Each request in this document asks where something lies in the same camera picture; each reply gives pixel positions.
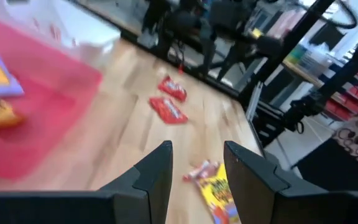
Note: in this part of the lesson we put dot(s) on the pink plastic basket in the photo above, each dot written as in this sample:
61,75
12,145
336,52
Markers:
51,109

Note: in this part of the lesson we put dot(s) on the small red tag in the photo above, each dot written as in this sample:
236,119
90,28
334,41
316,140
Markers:
181,68

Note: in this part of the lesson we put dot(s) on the black drawer unit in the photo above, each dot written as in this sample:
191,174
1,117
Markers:
269,124

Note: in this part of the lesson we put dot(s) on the silver aluminium bar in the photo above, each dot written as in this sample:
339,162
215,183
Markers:
255,99

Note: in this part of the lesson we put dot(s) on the red candy pack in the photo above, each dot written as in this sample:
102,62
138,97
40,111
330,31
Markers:
172,88
168,110

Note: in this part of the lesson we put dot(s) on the red storage bins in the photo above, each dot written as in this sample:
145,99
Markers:
356,96

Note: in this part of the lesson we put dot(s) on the white plastic basket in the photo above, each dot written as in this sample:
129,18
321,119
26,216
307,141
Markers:
89,31

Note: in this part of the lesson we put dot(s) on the pink hanging cloth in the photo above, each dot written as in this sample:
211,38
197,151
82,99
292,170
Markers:
284,25

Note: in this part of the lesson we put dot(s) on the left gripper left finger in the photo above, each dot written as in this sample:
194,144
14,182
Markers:
73,208

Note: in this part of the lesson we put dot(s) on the black aluminium table frame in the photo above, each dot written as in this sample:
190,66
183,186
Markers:
291,40

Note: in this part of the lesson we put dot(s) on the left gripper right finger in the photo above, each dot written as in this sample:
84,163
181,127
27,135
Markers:
291,208

